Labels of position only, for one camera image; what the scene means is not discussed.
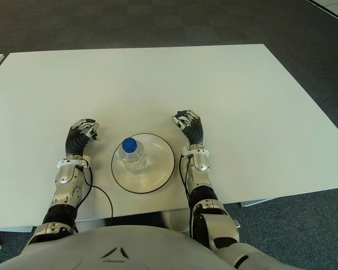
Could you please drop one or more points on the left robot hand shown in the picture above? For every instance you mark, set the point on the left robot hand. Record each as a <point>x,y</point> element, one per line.
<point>74,142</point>

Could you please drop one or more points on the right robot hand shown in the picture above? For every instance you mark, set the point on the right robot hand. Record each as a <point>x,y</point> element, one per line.
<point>195,132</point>

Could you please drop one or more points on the clear water bottle blue cap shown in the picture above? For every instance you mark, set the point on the clear water bottle blue cap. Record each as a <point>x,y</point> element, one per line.
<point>132,160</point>

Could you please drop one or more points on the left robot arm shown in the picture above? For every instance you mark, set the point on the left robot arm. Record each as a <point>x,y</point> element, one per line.
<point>64,182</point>

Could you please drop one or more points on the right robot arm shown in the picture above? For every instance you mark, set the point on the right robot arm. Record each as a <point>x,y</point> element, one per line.
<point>202,174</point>

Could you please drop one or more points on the white plate black rim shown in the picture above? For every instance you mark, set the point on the white plate black rim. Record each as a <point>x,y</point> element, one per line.
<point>157,180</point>

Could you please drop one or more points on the white rounded robot leg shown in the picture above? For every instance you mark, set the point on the white rounded robot leg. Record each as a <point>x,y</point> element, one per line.
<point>177,220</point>

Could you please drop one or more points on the grey robot torso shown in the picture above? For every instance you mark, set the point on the grey robot torso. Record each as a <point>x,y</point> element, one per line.
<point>115,247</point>

